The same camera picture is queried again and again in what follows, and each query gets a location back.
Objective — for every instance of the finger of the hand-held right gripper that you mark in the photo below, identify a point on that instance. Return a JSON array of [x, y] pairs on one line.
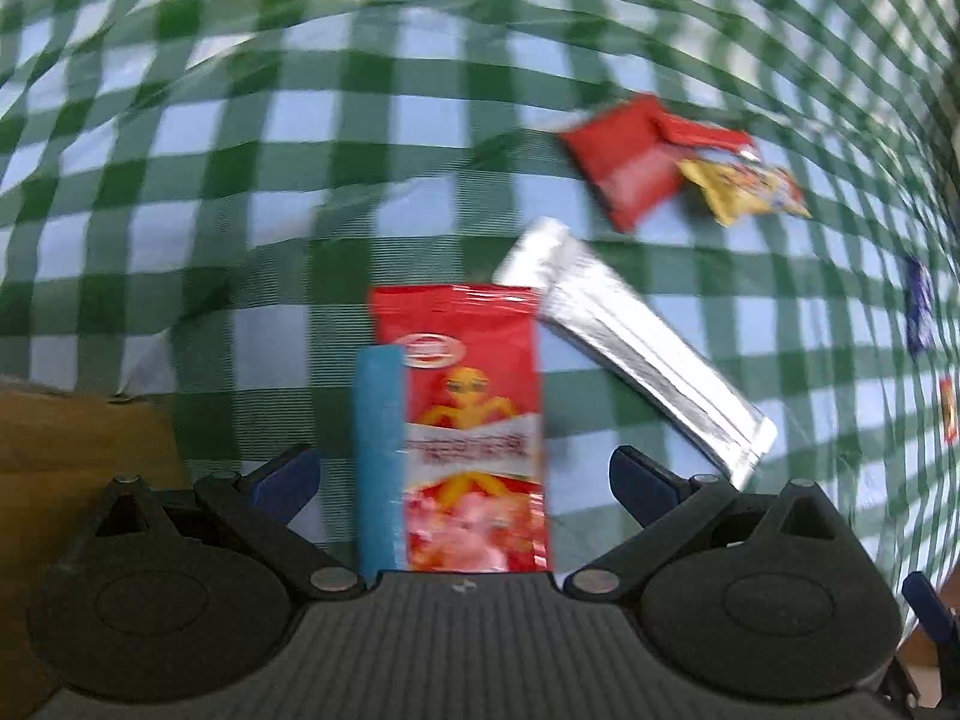
[[930, 607]]

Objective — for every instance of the blue stick packet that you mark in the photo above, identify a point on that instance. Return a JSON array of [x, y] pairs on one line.
[[379, 457]]

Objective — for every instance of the cardboard box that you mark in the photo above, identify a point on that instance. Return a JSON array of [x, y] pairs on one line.
[[67, 450]]

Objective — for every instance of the purple snack packet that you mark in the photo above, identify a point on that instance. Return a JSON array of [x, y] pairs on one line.
[[919, 307]]

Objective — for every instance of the plain red snack packet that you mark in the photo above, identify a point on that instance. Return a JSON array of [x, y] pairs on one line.
[[622, 157]]

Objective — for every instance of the silver foil stick packet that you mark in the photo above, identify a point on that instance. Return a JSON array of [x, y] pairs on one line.
[[637, 337]]

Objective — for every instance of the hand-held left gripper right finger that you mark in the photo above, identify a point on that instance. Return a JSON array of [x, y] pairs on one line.
[[643, 481]]

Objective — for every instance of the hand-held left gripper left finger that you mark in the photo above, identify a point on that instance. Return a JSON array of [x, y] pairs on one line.
[[289, 476]]

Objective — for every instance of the red snack packet with figure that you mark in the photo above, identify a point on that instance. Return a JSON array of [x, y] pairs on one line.
[[480, 405]]

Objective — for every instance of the yellow cartoon snack packet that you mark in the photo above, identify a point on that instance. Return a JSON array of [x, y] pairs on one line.
[[739, 191]]

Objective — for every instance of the green checked cloth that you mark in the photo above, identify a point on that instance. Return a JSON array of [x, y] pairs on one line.
[[450, 127]]

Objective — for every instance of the small orange snack packet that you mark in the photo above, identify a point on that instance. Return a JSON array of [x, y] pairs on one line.
[[949, 409]]

